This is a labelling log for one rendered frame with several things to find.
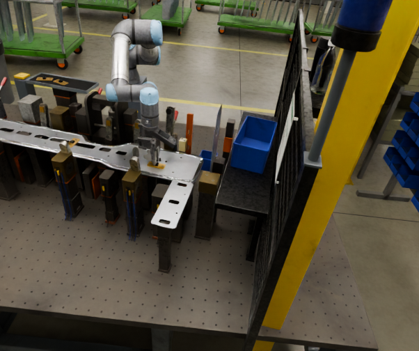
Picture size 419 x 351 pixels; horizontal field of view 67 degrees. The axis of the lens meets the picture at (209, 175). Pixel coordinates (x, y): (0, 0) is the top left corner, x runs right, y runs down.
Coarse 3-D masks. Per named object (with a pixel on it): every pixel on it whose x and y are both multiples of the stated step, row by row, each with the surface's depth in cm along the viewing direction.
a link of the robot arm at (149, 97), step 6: (144, 90) 129; (150, 90) 130; (156, 90) 130; (144, 96) 128; (150, 96) 127; (156, 96) 129; (144, 102) 129; (150, 102) 129; (156, 102) 130; (144, 108) 131; (150, 108) 130; (156, 108) 132; (144, 114) 132; (150, 114) 132; (156, 114) 133
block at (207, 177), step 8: (208, 176) 139; (216, 176) 140; (200, 184) 137; (208, 184) 136; (216, 184) 136; (200, 192) 140; (208, 192) 139; (216, 192) 146; (200, 200) 143; (208, 200) 142; (200, 208) 146; (208, 208) 145; (200, 216) 149; (208, 216) 148; (200, 224) 152; (208, 224) 151; (200, 232) 155; (208, 232) 154; (208, 240) 157
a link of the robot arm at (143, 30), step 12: (132, 24) 151; (144, 24) 152; (156, 24) 154; (132, 36) 153; (144, 36) 154; (156, 36) 155; (144, 48) 173; (156, 48) 183; (144, 60) 192; (156, 60) 197
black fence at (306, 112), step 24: (288, 72) 209; (288, 96) 163; (312, 120) 81; (288, 144) 115; (288, 168) 102; (312, 168) 65; (288, 192) 92; (288, 216) 74; (264, 240) 133; (288, 240) 78; (264, 264) 116; (264, 288) 91; (264, 312) 98
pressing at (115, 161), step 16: (0, 128) 166; (16, 128) 168; (32, 128) 169; (48, 128) 170; (16, 144) 158; (32, 144) 157; (48, 144) 159; (96, 144) 162; (128, 144) 165; (96, 160) 152; (112, 160) 153; (128, 160) 154; (144, 160) 155; (176, 160) 157; (192, 160) 158; (160, 176) 147; (176, 176) 147; (192, 176) 148
